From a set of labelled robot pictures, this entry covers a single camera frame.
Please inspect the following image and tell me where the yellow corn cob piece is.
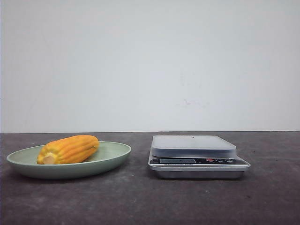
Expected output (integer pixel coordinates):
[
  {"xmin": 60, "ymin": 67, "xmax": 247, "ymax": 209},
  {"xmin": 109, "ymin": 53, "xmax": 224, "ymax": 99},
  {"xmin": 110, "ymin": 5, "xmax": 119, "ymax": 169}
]
[{"xmin": 37, "ymin": 135, "xmax": 100, "ymax": 165}]

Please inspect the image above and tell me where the silver digital kitchen scale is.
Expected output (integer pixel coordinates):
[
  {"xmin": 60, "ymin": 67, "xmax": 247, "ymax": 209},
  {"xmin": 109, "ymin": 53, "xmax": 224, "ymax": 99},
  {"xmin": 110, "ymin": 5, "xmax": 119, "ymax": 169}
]
[{"xmin": 148, "ymin": 135, "xmax": 251, "ymax": 179}]

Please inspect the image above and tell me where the light green plate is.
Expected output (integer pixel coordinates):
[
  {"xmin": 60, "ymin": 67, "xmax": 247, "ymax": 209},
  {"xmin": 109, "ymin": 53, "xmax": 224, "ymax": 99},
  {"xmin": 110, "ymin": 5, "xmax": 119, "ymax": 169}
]
[{"xmin": 7, "ymin": 141, "xmax": 131, "ymax": 180}]

